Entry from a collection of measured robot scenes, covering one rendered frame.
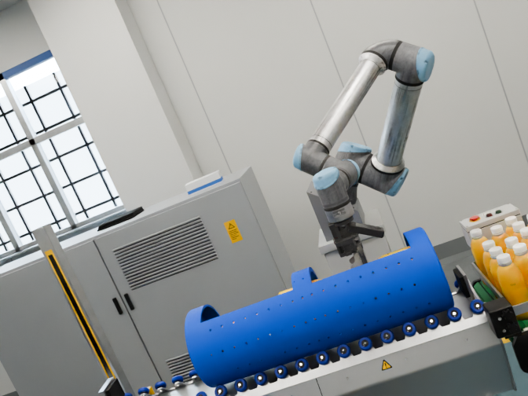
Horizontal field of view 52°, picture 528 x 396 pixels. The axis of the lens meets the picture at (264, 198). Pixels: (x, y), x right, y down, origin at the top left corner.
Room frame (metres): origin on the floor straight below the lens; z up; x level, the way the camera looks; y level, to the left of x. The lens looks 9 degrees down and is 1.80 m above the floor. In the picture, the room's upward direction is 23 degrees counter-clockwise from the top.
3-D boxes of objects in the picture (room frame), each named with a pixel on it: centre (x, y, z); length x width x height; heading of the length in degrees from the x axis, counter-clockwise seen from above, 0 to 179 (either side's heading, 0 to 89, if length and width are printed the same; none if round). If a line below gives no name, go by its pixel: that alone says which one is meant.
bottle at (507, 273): (1.55, -0.60, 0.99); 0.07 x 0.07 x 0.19
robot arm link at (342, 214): (1.73, -0.21, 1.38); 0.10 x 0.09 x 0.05; 170
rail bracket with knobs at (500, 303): (1.49, -0.51, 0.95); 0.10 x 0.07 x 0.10; 170
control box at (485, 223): (1.95, -0.75, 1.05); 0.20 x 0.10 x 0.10; 80
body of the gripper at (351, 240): (1.74, -0.21, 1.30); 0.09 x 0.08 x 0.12; 80
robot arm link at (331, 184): (1.74, -0.21, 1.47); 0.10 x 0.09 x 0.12; 143
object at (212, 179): (3.61, 0.33, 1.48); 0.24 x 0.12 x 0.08; 87
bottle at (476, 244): (1.84, -0.65, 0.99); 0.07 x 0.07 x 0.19
